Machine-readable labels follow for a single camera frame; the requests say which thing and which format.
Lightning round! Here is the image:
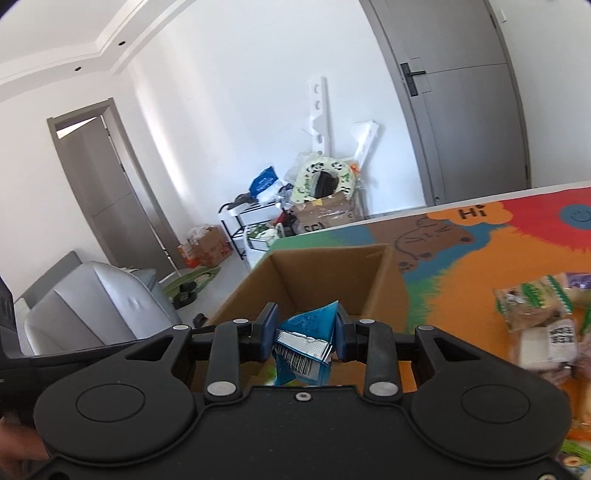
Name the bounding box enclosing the blue snack packet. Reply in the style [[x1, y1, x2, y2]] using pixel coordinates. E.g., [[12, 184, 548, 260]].
[[273, 301, 339, 386]]

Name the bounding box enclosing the green label bread packet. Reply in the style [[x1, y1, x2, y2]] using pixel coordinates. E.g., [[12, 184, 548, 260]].
[[494, 275, 573, 332]]

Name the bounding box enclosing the black white label sandwich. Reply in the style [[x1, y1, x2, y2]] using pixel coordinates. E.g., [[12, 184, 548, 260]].
[[510, 318, 579, 386]]

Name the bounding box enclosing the purple long bread packet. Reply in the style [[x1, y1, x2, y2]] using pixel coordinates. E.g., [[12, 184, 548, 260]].
[[555, 272, 591, 308]]

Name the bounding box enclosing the left hand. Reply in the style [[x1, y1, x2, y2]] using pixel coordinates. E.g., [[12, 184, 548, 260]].
[[1, 418, 48, 463]]

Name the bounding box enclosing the open cardboard box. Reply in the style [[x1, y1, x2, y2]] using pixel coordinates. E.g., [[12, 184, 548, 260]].
[[190, 244, 420, 396]]

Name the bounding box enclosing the green floor rug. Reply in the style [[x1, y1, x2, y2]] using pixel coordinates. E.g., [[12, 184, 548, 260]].
[[160, 266, 221, 309]]

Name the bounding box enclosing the small orange cardboard box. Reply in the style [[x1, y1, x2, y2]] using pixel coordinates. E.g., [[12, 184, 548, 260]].
[[177, 225, 232, 268]]

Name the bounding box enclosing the grey white armchair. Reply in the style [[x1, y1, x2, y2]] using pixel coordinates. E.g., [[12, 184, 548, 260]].
[[14, 251, 181, 356]]

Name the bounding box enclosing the white shopping bag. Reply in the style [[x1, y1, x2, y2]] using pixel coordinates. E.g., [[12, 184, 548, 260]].
[[243, 222, 284, 253]]

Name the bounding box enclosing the black shoe rack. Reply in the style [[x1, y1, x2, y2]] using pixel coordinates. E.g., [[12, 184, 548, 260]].
[[218, 202, 283, 266]]

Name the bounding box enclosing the colourful cat table mat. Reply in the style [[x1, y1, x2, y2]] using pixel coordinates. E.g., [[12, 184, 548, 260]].
[[276, 185, 591, 480]]

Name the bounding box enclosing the taped cardboard box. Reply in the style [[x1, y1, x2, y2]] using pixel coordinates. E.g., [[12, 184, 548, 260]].
[[293, 192, 365, 234]]

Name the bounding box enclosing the blue plastic bag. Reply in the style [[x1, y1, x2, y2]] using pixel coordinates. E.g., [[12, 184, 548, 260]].
[[249, 166, 279, 198]]

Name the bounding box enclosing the short white foam board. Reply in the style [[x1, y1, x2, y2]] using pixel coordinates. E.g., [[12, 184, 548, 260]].
[[351, 121, 380, 170]]

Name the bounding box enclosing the tall white foam board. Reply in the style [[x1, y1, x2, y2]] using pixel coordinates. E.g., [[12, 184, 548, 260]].
[[307, 76, 332, 156]]

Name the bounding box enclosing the grey door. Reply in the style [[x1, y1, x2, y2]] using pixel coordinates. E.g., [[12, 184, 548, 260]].
[[362, 1, 531, 205], [47, 98, 184, 278]]

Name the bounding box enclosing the panda toilet seat ring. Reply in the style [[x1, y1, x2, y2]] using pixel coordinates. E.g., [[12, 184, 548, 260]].
[[292, 156, 360, 204]]

